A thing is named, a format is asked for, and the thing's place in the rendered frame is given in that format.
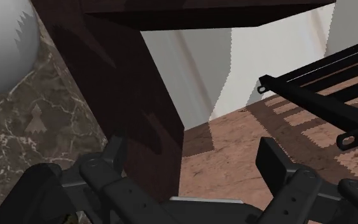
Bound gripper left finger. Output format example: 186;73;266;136
0;136;182;224

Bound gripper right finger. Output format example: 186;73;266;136
254;136;358;224

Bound black slatted metal rack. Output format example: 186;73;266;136
257;36;358;152

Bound dark brown wooden cabinet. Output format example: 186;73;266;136
29;0;336;203

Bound white round mug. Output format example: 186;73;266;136
0;0;41;132

